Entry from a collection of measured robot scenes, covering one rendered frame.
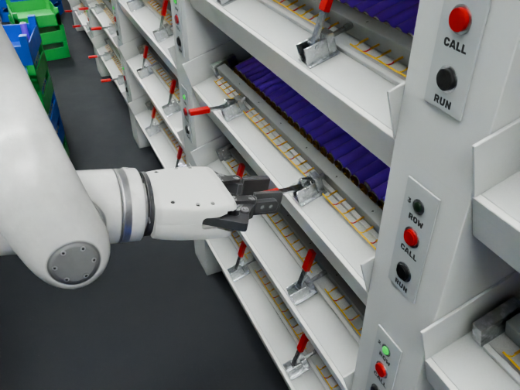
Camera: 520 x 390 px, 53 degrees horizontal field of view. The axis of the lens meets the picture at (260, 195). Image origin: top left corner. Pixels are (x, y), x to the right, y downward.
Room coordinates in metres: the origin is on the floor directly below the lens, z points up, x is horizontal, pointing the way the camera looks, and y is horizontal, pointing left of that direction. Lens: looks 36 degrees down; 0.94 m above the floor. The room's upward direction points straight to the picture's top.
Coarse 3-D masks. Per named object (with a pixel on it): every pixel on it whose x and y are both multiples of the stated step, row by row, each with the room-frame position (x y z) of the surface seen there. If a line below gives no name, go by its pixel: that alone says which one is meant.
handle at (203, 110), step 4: (224, 100) 0.81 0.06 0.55; (224, 104) 0.81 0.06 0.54; (228, 104) 0.81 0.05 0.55; (192, 108) 0.79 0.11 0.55; (196, 108) 0.79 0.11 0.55; (200, 108) 0.79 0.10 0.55; (204, 108) 0.79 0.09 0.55; (208, 108) 0.79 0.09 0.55; (212, 108) 0.79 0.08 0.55; (216, 108) 0.80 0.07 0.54; (220, 108) 0.80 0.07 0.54; (192, 112) 0.78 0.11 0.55; (196, 112) 0.78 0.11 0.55; (200, 112) 0.78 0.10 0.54; (204, 112) 0.79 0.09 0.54; (208, 112) 0.79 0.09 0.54
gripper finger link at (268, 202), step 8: (256, 192) 0.52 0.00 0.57; (264, 192) 0.52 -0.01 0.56; (272, 192) 0.53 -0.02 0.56; (280, 192) 0.53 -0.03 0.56; (256, 200) 0.51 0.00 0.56; (264, 200) 0.52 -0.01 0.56; (272, 200) 0.52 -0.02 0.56; (280, 200) 0.53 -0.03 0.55; (240, 208) 0.49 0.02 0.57; (248, 208) 0.49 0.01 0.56; (256, 208) 0.51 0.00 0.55; (264, 208) 0.51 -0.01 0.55; (272, 208) 0.52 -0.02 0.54
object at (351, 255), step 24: (216, 48) 0.97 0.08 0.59; (240, 48) 0.99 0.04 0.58; (192, 72) 0.95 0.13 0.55; (216, 72) 0.95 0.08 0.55; (216, 96) 0.89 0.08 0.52; (216, 120) 0.84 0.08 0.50; (240, 120) 0.79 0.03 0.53; (240, 144) 0.73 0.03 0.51; (264, 144) 0.71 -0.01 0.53; (312, 144) 0.68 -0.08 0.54; (264, 168) 0.65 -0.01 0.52; (288, 168) 0.64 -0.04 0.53; (312, 216) 0.53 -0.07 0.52; (336, 216) 0.52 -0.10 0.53; (312, 240) 0.53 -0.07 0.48; (336, 240) 0.48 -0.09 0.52; (360, 240) 0.47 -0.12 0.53; (336, 264) 0.47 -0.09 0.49; (360, 264) 0.39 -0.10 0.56; (360, 288) 0.42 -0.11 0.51
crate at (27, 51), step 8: (32, 16) 1.53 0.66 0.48; (16, 24) 1.53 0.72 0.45; (32, 24) 1.53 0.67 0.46; (8, 32) 1.53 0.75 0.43; (16, 32) 1.53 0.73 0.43; (32, 32) 1.46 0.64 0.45; (16, 40) 1.53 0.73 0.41; (24, 40) 1.35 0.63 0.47; (32, 40) 1.43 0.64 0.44; (40, 40) 1.53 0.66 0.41; (16, 48) 1.35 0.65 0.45; (24, 48) 1.35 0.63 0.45; (32, 48) 1.40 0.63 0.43; (24, 56) 1.35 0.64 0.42; (32, 56) 1.37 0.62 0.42; (24, 64) 1.35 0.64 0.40; (32, 64) 1.35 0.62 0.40
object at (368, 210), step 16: (224, 64) 0.95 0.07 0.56; (240, 80) 0.87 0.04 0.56; (256, 96) 0.81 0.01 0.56; (272, 112) 0.75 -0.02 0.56; (288, 128) 0.70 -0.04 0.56; (304, 144) 0.65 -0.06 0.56; (320, 160) 0.60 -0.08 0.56; (336, 176) 0.57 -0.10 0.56; (336, 192) 0.55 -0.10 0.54; (352, 192) 0.53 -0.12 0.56; (336, 208) 0.53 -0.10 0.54; (352, 208) 0.52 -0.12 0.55; (368, 208) 0.50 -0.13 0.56; (352, 224) 0.49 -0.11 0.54
